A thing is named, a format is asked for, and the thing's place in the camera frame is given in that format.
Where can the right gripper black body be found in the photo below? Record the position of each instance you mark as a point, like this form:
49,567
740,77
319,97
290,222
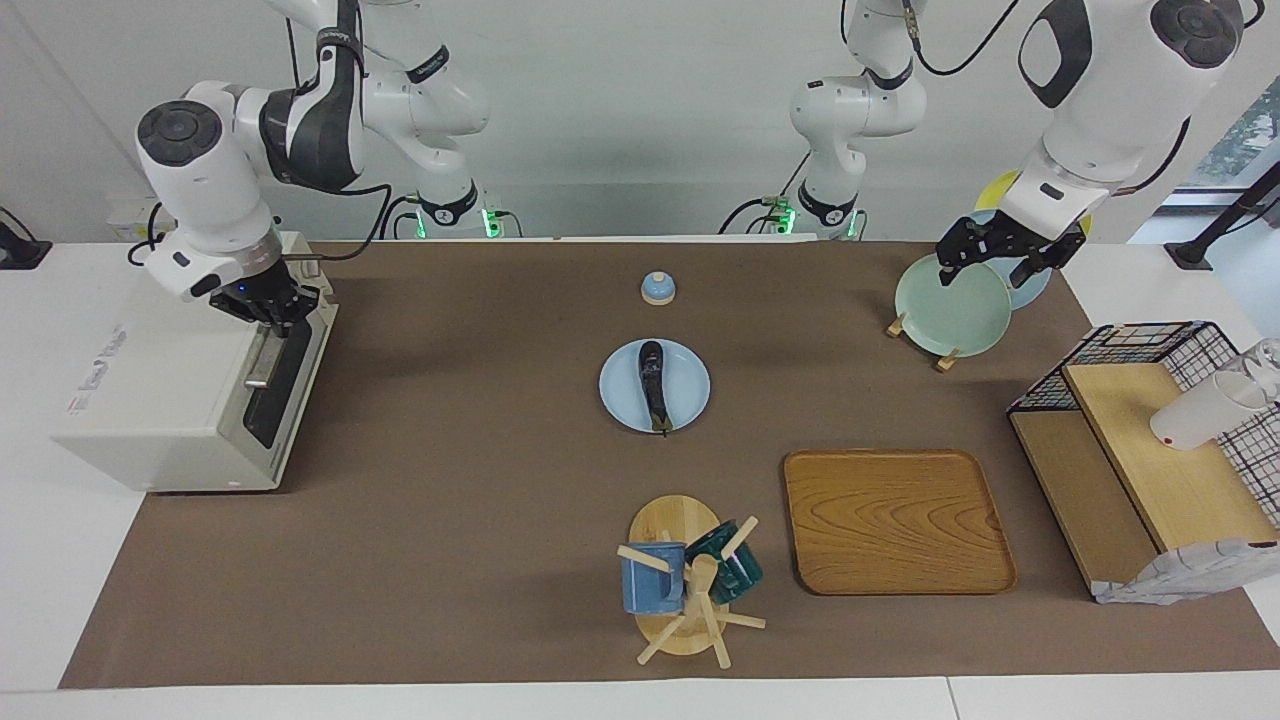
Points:
265,298

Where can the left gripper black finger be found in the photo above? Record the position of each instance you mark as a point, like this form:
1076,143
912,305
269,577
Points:
1045,264
965,242

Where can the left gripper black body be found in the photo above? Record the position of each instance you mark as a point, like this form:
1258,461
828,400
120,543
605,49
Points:
1020,238

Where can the cream toaster oven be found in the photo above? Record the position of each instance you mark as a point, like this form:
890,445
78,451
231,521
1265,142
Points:
170,400

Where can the dark purple eggplant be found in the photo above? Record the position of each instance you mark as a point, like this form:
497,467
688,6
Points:
654,385

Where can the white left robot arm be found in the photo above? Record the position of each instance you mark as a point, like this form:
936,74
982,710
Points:
1110,110

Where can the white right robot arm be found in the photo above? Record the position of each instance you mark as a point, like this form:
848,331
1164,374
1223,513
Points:
210,190

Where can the light blue racked plate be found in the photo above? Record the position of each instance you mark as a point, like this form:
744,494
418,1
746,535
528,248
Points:
1030,290

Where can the yellow racked plate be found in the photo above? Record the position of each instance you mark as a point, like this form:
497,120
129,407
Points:
1000,188

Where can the pale green racked plate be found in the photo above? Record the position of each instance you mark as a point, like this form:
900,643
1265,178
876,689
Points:
950,315

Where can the wooden plate rack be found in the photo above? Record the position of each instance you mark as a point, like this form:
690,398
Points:
948,362

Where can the black clamp stand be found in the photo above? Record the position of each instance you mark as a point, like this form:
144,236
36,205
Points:
20,255
1190,255

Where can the white power strip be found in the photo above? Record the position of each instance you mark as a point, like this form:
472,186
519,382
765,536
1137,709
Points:
125,225

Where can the white cup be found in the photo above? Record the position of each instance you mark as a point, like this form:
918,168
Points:
1195,420

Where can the wooden stepped shelf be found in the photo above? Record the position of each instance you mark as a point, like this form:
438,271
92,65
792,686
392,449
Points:
1160,460

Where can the clear drinking glass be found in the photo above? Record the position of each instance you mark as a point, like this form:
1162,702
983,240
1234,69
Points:
1268,360

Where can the brown table mat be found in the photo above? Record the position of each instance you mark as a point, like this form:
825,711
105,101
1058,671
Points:
450,560

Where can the wooden serving tray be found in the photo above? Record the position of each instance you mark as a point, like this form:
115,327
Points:
890,520

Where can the blue lid with wooden knob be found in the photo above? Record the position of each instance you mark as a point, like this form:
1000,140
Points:
658,290

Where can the grey cloth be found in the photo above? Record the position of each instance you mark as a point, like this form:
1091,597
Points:
1190,570

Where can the dark green mug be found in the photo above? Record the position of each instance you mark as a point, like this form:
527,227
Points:
735,575

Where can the wooden mug tree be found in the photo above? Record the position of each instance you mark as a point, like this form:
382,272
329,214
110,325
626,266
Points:
670,520

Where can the blue mug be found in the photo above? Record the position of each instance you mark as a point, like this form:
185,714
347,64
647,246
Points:
650,590

